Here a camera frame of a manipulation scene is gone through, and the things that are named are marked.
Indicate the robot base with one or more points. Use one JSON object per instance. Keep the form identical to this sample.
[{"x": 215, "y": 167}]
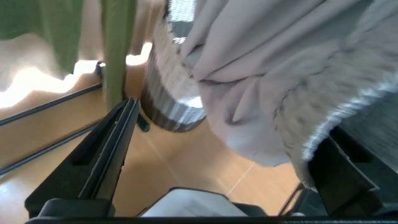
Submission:
[{"x": 192, "y": 205}]

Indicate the green long-sleeved shirt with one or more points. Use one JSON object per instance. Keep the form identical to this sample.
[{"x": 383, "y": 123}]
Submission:
[{"x": 118, "y": 46}]

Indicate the pale grey shorts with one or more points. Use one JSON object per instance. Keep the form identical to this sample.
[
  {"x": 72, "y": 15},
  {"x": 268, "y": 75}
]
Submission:
[{"x": 264, "y": 62}]

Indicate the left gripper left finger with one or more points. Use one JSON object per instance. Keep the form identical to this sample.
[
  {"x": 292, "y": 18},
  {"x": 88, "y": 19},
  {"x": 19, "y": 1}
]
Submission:
[{"x": 90, "y": 177}]

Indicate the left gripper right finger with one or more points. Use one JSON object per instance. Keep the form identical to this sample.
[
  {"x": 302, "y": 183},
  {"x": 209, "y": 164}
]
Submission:
[{"x": 348, "y": 180}]

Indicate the black clothes rack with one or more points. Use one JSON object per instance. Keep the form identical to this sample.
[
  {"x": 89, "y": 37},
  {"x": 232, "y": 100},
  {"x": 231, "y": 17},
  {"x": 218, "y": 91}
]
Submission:
[{"x": 46, "y": 104}]

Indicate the white laundry basket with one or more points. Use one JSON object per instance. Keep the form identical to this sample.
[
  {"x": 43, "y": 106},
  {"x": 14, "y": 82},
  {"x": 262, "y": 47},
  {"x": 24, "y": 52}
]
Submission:
[{"x": 168, "y": 81}]

